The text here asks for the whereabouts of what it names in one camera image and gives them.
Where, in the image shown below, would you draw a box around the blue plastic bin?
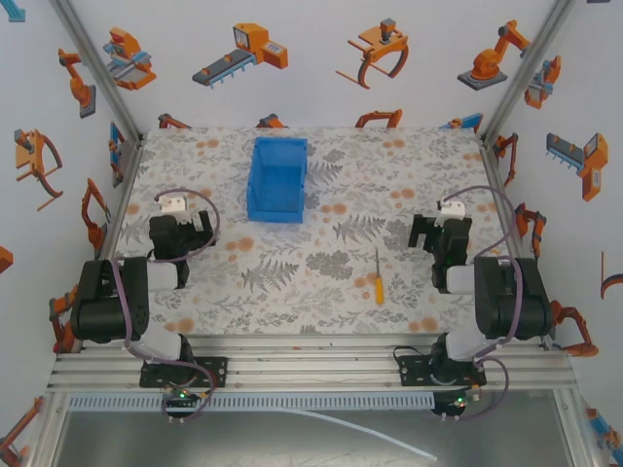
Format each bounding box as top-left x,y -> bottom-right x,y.
245,136 -> 310,226

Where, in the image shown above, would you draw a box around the floral patterned table mat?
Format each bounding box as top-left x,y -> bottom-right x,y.
103,126 -> 536,338

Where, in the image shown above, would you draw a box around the left controller board green light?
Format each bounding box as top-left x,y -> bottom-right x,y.
161,387 -> 204,415

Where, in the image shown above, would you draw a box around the controller board green light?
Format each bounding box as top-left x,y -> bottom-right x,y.
430,387 -> 471,419
161,387 -> 204,415

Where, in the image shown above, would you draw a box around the right controller board green light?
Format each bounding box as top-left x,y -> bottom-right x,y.
430,387 -> 471,419

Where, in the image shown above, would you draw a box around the white thin plastic tube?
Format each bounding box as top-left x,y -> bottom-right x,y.
284,407 -> 439,462

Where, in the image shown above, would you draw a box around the grey metal sheet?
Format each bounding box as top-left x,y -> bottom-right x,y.
46,410 -> 573,467

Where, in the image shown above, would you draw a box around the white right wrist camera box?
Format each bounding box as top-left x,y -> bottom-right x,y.
436,198 -> 466,220

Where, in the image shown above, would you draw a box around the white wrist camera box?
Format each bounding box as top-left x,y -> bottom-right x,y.
156,192 -> 195,226
436,198 -> 466,220

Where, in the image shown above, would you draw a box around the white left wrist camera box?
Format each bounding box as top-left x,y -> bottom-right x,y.
156,192 -> 195,226

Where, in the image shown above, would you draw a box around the orange handled screwdriver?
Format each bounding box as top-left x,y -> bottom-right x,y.
373,247 -> 385,306

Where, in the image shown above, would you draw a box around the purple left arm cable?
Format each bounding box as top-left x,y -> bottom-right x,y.
110,188 -> 222,425

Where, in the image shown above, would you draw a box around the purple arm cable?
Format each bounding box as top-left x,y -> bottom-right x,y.
440,184 -> 530,423
110,188 -> 222,425

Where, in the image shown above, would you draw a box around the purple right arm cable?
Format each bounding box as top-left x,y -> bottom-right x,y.
440,184 -> 530,423

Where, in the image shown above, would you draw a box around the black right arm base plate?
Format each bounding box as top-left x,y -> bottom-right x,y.
397,352 -> 489,388

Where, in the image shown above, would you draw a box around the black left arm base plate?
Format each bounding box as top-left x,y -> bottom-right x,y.
138,356 -> 230,389

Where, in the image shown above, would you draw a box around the aluminium profile frame rails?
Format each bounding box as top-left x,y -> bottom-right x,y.
45,334 -> 579,396

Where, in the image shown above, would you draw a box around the aluminium frame post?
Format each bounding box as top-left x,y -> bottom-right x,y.
478,0 -> 583,143
47,0 -> 146,143

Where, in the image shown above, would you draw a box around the grey slotted cable duct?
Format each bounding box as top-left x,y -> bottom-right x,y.
67,394 -> 435,412

